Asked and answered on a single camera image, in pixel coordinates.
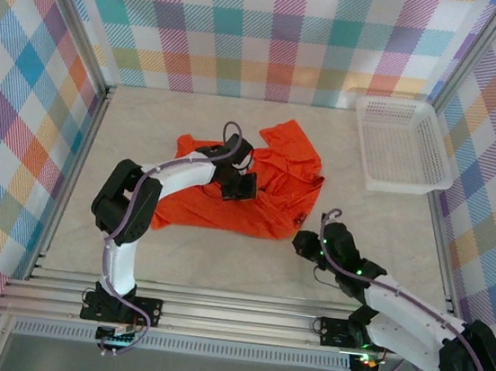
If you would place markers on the orange t-shirt with cartoon print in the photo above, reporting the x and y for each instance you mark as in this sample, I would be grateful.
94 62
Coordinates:
279 153

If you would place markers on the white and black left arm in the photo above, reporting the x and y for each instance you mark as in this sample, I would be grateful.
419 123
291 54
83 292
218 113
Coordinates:
186 173

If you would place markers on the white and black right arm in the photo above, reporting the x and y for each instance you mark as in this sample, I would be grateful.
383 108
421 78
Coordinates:
403 318

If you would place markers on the small black circuit board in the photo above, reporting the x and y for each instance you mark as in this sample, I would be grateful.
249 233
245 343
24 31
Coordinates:
114 336
366 365

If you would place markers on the white plastic basket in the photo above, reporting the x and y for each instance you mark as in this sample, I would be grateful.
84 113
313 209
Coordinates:
403 141

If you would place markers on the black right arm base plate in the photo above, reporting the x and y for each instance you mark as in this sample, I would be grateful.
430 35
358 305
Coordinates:
334 334

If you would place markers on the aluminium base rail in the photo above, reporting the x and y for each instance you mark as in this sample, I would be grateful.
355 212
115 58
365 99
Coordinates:
236 317

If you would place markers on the aluminium frame post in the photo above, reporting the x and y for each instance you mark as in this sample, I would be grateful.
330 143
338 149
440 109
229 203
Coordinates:
476 50
84 25

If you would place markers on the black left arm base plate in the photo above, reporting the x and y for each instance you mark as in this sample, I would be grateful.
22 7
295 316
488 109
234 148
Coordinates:
88 306

